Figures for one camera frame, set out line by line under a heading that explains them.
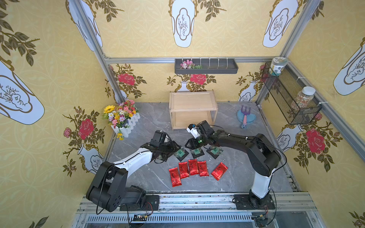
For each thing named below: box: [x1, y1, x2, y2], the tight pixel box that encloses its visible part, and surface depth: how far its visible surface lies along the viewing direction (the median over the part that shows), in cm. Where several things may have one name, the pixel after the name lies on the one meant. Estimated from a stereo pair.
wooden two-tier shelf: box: [169, 89, 219, 131], surface depth 98 cm
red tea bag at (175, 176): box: [168, 167, 183, 188], surface depth 83 cm
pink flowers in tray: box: [180, 59, 202, 70], surface depth 89 cm
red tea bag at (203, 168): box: [197, 160, 210, 177], surface depth 85 cm
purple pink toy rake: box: [240, 104, 251, 126], surface depth 116 cm
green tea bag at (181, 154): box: [173, 147, 190, 162], surface depth 94 cm
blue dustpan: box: [236, 105, 257, 129], surface depth 114 cm
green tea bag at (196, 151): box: [190, 147, 202, 155], surface depth 94 cm
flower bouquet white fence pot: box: [102, 99, 141, 141], surface depth 94 cm
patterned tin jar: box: [268, 56, 289, 76], surface depth 87 cm
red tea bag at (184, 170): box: [178, 161, 190, 180], surface depth 85 cm
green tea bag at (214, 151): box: [206, 145, 224, 160], surface depth 94 cm
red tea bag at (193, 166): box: [188, 158, 200, 176], surface depth 86 cm
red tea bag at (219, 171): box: [211, 161, 229, 181], surface depth 85 cm
